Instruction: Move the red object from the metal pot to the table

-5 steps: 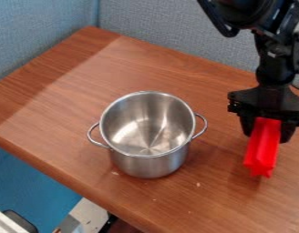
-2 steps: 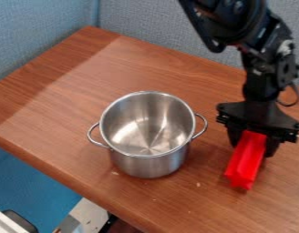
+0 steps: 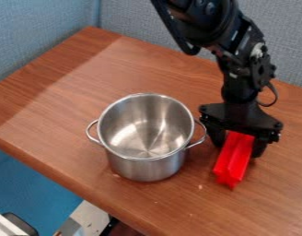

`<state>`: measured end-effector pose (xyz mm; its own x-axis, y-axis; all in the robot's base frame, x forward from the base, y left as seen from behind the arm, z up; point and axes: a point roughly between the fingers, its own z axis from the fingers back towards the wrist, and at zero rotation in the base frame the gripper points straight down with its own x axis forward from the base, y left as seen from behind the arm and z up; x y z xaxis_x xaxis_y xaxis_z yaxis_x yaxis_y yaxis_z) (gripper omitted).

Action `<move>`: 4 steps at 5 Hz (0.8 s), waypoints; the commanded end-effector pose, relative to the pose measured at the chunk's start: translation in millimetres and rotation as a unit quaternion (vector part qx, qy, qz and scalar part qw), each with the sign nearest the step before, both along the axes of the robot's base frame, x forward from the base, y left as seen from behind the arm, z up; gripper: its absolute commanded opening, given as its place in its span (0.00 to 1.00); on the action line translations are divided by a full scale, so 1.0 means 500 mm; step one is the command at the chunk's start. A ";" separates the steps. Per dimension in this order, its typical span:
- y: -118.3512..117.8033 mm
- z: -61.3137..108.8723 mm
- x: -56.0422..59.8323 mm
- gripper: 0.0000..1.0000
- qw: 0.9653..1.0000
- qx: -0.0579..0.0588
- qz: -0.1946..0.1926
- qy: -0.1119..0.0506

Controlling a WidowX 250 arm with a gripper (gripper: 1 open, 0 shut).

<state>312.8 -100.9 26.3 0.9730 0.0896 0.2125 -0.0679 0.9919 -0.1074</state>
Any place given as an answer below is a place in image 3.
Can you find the white table leg frame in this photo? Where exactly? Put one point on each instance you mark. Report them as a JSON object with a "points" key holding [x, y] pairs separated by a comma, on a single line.
{"points": [[87, 221]]}

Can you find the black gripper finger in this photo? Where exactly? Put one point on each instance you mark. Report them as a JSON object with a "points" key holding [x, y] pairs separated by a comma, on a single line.
{"points": [[218, 133], [259, 147]]}

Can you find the black and white object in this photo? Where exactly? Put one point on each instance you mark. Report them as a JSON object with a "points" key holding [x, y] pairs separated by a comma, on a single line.
{"points": [[14, 226]]}

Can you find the stainless steel pot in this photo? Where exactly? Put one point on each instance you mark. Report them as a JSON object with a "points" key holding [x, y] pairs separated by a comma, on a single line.
{"points": [[146, 131]]}

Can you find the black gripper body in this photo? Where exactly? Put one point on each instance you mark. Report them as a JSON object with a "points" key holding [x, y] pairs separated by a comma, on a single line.
{"points": [[243, 118]]}

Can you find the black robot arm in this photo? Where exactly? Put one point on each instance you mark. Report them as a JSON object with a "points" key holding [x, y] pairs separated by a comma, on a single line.
{"points": [[215, 25]]}

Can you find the red plastic block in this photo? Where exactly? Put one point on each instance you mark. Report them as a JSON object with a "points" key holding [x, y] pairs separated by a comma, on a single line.
{"points": [[234, 159]]}

